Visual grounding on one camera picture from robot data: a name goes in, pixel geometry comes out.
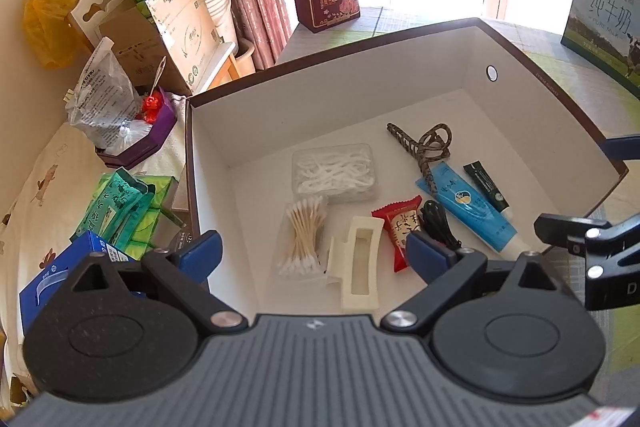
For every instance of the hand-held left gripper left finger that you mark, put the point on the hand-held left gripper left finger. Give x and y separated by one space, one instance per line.
200 254

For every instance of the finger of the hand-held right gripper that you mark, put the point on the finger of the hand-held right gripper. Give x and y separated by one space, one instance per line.
560 229
622 146

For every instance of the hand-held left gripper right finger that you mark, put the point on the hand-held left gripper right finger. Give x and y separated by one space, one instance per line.
427 257

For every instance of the red snack packet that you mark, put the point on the red snack packet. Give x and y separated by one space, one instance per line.
395 227

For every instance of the blue tube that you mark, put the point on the blue tube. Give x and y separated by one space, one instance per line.
470 207

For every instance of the cream hair clip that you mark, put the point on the cream hair clip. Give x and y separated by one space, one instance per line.
362 300

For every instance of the dark green tube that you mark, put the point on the dark green tube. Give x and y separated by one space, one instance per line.
487 187

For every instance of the bag of cotton swabs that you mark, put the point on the bag of cotton swabs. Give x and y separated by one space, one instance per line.
302 232

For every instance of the brown patterned hair clip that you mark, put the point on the brown patterned hair clip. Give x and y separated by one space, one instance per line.
407 144

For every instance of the white storage box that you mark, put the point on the white storage box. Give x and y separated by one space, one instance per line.
250 142

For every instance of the clear box of floss picks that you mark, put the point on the clear box of floss picks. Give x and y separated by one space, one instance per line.
335 172

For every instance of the green tissue box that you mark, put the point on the green tissue box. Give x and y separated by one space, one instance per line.
160 207

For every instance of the green printed packet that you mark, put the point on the green printed packet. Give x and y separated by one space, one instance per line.
112 202

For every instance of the green milk carton case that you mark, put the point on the green milk carton case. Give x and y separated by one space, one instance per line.
605 27

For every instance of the purple box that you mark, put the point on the purple box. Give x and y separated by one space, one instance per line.
145 142

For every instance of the blue milk carton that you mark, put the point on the blue milk carton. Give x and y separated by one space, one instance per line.
55 277

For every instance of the red ornament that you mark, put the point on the red ornament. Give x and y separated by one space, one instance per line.
151 104

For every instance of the cream printed sheet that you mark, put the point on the cream printed sheet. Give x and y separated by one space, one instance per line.
35 187

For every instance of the printed clear plastic bag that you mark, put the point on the printed clear plastic bag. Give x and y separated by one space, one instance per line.
100 97

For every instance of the metal spoon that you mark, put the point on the metal spoon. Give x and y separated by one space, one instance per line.
159 72

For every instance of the light wooden stool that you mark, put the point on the light wooden stool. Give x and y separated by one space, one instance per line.
245 57

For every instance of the cardboard box with white header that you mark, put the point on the cardboard box with white header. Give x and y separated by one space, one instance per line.
135 52

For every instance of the printed cardboard box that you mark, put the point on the printed cardboard box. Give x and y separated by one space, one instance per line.
185 27

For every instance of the stack of white bowls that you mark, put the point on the stack of white bowls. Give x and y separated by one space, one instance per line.
217 2

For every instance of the yellow plastic bag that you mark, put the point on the yellow plastic bag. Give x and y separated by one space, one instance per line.
50 12

